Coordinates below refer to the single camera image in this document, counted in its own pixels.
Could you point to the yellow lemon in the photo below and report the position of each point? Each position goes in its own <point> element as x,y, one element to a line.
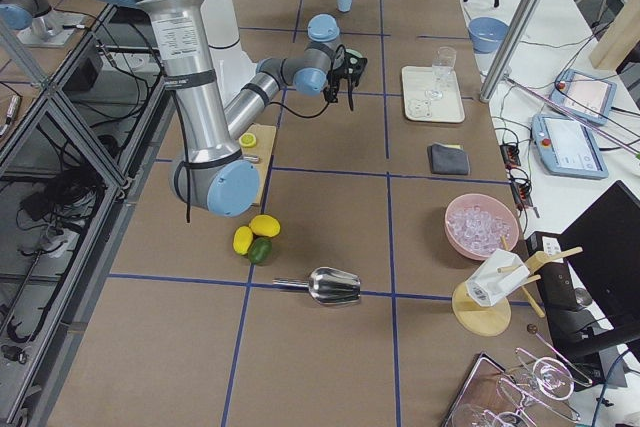
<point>242,240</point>
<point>265,225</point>

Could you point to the pink bowl of ice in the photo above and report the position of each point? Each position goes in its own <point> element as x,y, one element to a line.
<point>476,225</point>

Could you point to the blue bowl with fork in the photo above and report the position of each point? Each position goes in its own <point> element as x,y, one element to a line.
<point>487,34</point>

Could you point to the black monitor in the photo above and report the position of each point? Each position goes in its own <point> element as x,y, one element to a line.
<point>608,267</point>

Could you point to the wooden cup stand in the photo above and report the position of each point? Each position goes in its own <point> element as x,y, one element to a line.
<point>492,321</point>

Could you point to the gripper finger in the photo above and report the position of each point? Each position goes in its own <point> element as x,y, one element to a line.
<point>350,94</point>
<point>332,88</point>

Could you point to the metal ice scoop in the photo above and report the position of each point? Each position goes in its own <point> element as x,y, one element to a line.
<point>327,286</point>

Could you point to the yellow lemon front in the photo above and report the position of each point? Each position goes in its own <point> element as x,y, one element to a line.
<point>242,240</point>

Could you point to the aluminium frame post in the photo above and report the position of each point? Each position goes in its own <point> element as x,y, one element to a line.
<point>518,24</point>

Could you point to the green lime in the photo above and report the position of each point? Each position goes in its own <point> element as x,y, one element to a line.
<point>259,250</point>

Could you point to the grey yellow folded cloth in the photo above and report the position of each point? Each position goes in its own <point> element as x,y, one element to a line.
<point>448,160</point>

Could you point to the wooden cutting board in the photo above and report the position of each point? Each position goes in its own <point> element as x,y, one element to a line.
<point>266,136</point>

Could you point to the cream bear tray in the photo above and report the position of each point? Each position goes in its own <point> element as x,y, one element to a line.
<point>420,106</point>

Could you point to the blue teach pendant near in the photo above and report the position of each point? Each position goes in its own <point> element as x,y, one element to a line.
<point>567,148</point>

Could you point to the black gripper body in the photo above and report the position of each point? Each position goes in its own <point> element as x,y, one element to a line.
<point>341,78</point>

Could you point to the blue teach pendant far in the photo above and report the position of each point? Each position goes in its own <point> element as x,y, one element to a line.
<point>586,96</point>

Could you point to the clear wine glass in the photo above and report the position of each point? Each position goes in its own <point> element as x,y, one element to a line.
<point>442,67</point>

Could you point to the lemon half slice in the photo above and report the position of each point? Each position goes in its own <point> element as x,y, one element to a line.
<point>248,140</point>

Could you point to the blue teach pendant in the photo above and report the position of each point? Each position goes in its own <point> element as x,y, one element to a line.
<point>567,148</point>
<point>586,96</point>

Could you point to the yellow lemon rear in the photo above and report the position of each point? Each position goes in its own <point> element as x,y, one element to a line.
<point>265,225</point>

